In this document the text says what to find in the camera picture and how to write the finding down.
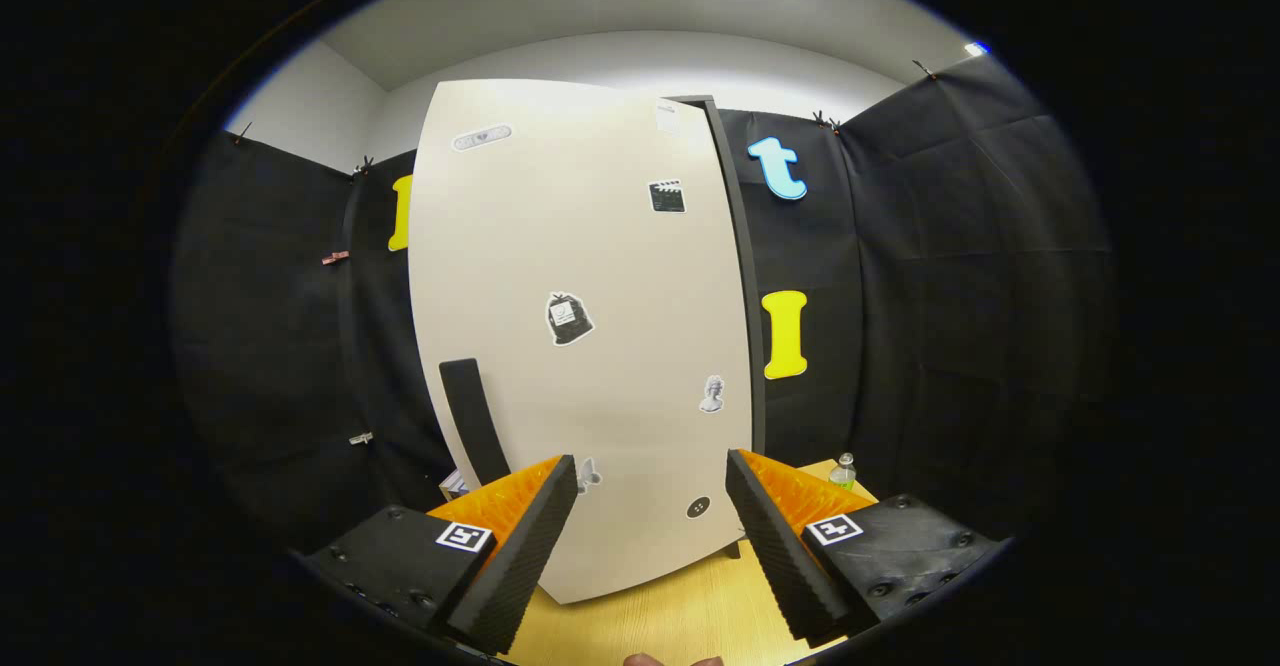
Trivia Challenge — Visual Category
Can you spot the black backdrop cloth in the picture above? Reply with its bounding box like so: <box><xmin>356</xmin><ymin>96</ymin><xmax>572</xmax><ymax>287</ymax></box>
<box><xmin>170</xmin><ymin>54</ymin><xmax>1114</xmax><ymax>559</ymax></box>

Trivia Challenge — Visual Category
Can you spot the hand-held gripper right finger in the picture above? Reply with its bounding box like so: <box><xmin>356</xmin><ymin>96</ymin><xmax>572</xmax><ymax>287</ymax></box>
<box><xmin>725</xmin><ymin>448</ymin><xmax>1004</xmax><ymax>647</ymax></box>

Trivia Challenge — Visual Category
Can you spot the dark grey shoe cabinet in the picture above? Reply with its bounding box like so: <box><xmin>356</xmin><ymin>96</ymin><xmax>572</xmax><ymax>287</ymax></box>
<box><xmin>664</xmin><ymin>94</ymin><xmax>769</xmax><ymax>560</ymax></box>

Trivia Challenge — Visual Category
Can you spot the black door handle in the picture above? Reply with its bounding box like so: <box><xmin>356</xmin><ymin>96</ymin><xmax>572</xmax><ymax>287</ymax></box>
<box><xmin>438</xmin><ymin>357</ymin><xmax>514</xmax><ymax>488</ymax></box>

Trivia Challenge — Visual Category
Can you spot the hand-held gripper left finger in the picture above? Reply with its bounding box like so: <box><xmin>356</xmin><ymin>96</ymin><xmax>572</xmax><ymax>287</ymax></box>
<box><xmin>298</xmin><ymin>453</ymin><xmax>580</xmax><ymax>656</ymax></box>

